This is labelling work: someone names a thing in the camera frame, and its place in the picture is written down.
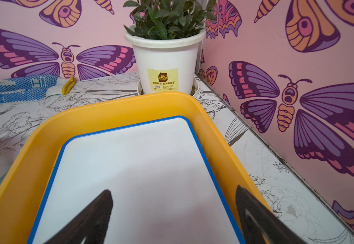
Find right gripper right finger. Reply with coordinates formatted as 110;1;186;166
236;186;305;244

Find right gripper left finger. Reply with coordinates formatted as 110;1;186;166
47;190;114;244

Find blue-framed whiteboard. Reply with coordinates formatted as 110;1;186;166
27;116;244;244

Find yellow plastic storage box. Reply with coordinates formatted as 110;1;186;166
0;92;266;244

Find potted green plant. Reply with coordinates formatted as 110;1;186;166
124;0;216;95

